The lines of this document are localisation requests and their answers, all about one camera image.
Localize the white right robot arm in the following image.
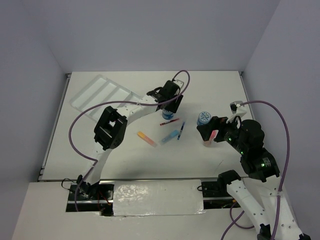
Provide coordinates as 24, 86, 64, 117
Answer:
197, 116, 310, 240

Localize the dark blue gel pen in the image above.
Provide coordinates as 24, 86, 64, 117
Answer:
177, 121, 186, 140

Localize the orange highlighter marker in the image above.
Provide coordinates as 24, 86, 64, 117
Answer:
137, 131, 157, 148

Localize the silver foil cover plate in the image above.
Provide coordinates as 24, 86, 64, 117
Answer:
112, 179, 205, 217

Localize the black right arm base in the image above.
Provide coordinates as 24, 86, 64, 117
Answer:
197, 180, 235, 210

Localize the blue highlighter marker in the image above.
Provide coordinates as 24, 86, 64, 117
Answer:
159, 129, 179, 145

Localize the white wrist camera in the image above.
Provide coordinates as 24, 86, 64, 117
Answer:
172, 79, 185, 96
226, 101, 247, 124

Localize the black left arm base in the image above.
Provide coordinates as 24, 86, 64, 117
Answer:
61, 178, 115, 217

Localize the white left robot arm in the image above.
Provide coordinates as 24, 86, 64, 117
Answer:
79, 80, 184, 200

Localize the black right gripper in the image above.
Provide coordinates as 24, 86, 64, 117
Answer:
195, 112, 247, 153

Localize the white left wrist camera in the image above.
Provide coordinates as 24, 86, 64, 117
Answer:
172, 79, 185, 96

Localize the blue slime jar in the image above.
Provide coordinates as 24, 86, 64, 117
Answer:
196, 111, 212, 126
162, 109, 174, 120

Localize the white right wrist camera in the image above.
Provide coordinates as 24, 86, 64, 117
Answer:
226, 101, 247, 124

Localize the pink capped bottle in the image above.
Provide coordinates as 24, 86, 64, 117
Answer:
203, 130, 217, 147

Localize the red ink refill pen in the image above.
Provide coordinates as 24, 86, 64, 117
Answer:
159, 118, 180, 126

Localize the white compartment tray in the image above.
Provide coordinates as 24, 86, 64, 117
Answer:
66, 73, 145, 116

